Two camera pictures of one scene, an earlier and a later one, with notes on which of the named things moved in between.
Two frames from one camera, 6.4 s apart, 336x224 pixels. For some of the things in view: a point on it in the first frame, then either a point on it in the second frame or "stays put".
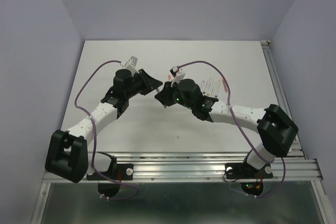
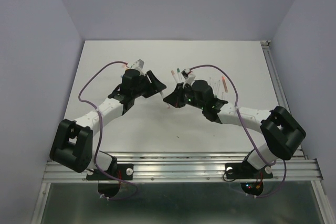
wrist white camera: x=131 y=64 to x=138 y=65
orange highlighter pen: x=224 y=85 stays put
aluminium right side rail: x=298 y=151 stays put
